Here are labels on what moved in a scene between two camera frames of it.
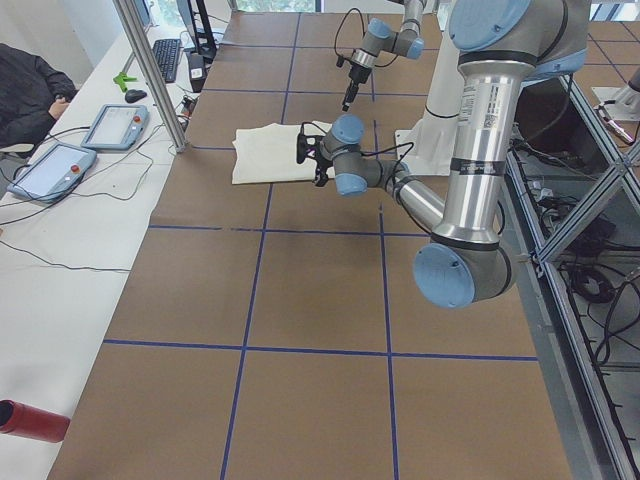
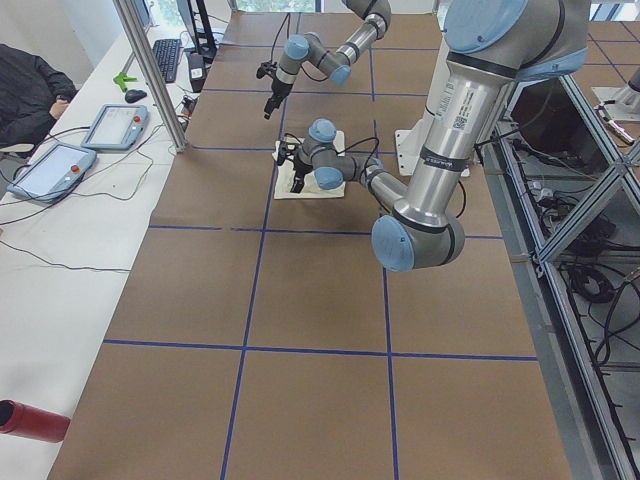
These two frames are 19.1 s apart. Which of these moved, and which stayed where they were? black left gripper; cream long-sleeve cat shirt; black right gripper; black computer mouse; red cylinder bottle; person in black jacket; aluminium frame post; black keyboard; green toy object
Moved: cream long-sleeve cat shirt; black right gripper; black left gripper
Stayed: black keyboard; black computer mouse; person in black jacket; red cylinder bottle; green toy object; aluminium frame post
